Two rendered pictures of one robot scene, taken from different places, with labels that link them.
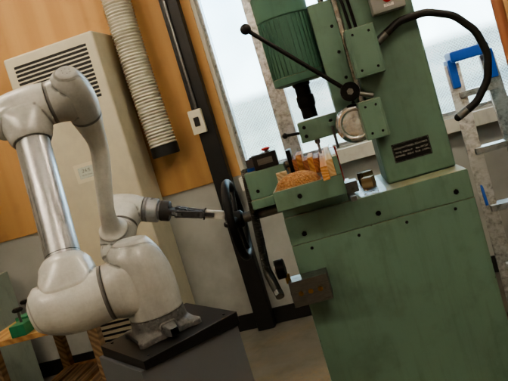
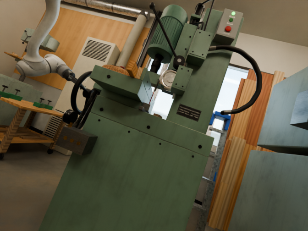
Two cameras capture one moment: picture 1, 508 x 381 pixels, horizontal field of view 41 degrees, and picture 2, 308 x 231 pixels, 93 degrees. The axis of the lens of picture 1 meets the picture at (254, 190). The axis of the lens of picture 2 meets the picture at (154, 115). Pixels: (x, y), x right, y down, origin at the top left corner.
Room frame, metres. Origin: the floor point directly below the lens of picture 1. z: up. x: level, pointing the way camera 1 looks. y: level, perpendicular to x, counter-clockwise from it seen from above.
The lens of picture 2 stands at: (1.40, -0.34, 0.72)
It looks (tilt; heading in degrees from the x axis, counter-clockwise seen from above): 7 degrees up; 359
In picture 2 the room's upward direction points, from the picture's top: 21 degrees clockwise
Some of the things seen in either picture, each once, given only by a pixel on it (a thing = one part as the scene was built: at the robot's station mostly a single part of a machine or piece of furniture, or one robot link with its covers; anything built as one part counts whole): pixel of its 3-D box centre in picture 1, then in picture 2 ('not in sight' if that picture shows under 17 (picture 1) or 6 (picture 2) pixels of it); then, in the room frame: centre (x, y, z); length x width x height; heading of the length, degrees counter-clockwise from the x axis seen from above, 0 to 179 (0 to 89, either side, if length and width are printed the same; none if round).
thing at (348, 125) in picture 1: (354, 123); (170, 79); (2.15, -0.37, 1.02); 0.12 x 0.03 x 0.12; 83
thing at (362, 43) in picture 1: (364, 51); (199, 48); (2.11, -0.45, 1.22); 0.09 x 0.08 x 0.15; 83
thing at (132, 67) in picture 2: (323, 162); (142, 92); (2.23, -0.25, 0.92); 0.67 x 0.02 x 0.04; 173
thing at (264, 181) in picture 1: (268, 179); not in sight; (2.28, -0.06, 0.91); 0.15 x 0.14 x 0.09; 173
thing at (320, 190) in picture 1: (296, 185); (123, 96); (2.27, -0.14, 0.87); 0.61 x 0.30 x 0.06; 173
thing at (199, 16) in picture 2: not in sight; (197, 18); (2.27, -0.39, 1.53); 0.08 x 0.08 x 0.17; 83
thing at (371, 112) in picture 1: (373, 118); (180, 81); (2.11, -0.42, 1.02); 0.09 x 0.07 x 0.12; 173
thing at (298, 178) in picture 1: (296, 178); (118, 71); (2.03, -0.13, 0.92); 0.14 x 0.09 x 0.04; 83
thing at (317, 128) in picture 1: (320, 129); (153, 80); (2.29, -0.27, 1.03); 0.14 x 0.07 x 0.09; 83
